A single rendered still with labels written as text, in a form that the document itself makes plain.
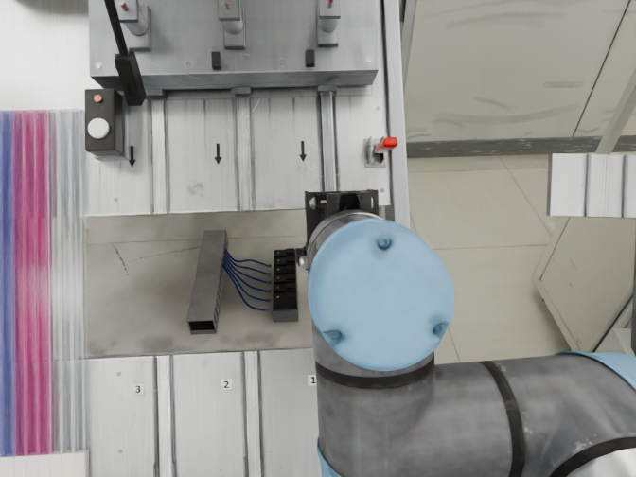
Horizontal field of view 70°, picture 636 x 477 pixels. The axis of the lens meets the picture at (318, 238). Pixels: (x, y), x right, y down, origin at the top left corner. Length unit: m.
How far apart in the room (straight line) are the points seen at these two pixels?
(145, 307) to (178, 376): 0.40
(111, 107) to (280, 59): 0.21
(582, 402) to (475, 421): 0.06
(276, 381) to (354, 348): 0.38
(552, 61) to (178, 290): 2.14
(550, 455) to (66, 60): 0.67
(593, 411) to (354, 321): 0.16
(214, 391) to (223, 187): 0.26
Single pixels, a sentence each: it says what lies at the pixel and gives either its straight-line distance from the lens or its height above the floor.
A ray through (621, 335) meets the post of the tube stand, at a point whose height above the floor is 0.84.
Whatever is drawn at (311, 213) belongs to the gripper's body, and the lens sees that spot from 0.43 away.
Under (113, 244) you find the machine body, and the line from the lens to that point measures 1.18.
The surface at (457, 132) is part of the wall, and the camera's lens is 2.62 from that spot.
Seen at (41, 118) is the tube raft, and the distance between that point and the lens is 0.69.
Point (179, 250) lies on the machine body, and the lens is 1.11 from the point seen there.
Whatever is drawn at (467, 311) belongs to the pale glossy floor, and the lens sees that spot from 1.82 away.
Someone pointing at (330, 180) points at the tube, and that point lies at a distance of 0.59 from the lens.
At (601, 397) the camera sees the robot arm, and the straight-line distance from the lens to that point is 0.33.
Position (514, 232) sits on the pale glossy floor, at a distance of 2.24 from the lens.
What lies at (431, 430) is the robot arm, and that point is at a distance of 0.29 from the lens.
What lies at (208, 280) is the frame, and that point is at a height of 0.66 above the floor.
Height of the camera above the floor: 1.35
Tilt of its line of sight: 42 degrees down
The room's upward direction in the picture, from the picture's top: straight up
